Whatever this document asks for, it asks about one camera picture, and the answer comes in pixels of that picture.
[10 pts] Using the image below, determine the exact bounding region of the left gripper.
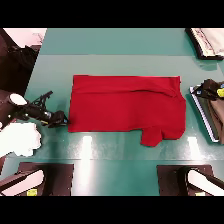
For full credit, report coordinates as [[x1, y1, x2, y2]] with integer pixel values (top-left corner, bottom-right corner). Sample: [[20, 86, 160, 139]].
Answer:
[[47, 110, 70, 129]]

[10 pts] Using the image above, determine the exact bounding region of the red T-shirt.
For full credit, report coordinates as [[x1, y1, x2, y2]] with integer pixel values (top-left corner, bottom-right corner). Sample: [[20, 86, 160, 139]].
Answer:
[[67, 74, 188, 148]]

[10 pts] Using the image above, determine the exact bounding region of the brown garment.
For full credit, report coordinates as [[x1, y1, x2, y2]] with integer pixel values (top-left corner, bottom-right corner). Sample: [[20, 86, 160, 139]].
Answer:
[[207, 98, 224, 145]]

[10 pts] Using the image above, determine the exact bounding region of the white garment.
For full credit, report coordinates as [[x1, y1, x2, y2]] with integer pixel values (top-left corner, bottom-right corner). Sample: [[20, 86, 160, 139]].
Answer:
[[190, 27, 224, 58]]

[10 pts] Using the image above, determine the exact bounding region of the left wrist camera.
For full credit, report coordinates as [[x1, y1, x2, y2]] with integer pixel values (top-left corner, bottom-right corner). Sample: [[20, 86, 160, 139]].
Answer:
[[31, 90, 54, 108]]

